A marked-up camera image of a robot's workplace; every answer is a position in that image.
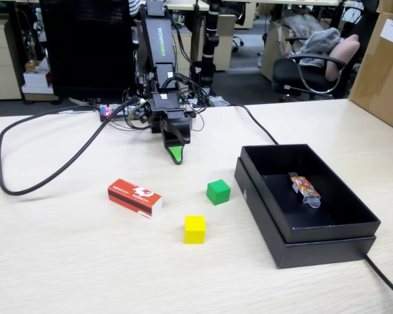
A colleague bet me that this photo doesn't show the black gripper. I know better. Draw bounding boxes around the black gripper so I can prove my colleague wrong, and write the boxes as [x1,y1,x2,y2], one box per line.
[149,107,193,165]

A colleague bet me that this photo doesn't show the green wooden cube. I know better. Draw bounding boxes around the green wooden cube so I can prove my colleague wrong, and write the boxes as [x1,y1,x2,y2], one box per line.
[206,179,232,206]

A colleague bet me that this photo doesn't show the red and white carton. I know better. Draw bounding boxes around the red and white carton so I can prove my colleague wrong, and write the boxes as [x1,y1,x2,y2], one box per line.
[107,178,164,219]

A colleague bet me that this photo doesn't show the yellow wooden cube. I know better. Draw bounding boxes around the yellow wooden cube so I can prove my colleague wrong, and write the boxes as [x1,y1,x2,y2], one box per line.
[184,215,206,245]

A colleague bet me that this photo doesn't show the open black cardboard box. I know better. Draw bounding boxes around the open black cardboard box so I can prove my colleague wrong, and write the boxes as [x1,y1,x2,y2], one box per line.
[240,143,381,245]

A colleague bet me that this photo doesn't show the large brown cardboard box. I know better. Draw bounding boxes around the large brown cardboard box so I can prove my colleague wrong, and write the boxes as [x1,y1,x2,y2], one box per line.
[348,11,393,135]

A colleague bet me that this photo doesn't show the controller board with pink light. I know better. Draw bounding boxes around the controller board with pink light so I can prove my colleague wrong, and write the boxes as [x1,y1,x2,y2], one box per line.
[100,103,134,122]

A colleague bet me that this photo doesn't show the beige office cabinet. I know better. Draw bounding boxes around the beige office cabinet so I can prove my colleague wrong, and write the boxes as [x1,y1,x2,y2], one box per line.
[212,14,237,71]

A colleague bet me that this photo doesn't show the black pole with white bands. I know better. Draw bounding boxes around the black pole with white bands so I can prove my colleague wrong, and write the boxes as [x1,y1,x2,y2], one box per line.
[199,0,221,97]

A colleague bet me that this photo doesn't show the black office armchair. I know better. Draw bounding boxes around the black office armchair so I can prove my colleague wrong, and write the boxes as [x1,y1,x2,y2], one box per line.
[271,32,363,101]

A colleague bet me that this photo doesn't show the colourful candy packet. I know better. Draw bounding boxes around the colourful candy packet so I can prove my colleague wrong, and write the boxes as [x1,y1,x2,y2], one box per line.
[288,171,322,209]

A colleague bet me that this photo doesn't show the stack of white boxes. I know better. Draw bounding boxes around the stack of white boxes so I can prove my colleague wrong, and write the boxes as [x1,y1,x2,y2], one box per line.
[21,58,53,96]

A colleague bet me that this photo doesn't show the grey cloth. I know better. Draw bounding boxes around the grey cloth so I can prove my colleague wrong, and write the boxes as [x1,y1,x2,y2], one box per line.
[296,27,343,68]

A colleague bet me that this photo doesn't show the pink cushion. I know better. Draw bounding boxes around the pink cushion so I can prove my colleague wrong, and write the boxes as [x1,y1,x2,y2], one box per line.
[325,34,361,82]

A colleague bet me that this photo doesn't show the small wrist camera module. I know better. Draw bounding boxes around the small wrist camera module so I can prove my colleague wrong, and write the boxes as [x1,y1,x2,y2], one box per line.
[130,101,151,124]

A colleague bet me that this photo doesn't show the thin black servo wire bundle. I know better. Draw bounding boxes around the thin black servo wire bundle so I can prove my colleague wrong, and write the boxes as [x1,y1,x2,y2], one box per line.
[124,14,211,132]

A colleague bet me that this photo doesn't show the long black power cable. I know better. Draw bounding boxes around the long black power cable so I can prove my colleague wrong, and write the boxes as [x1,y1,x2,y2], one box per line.
[229,103,393,307]

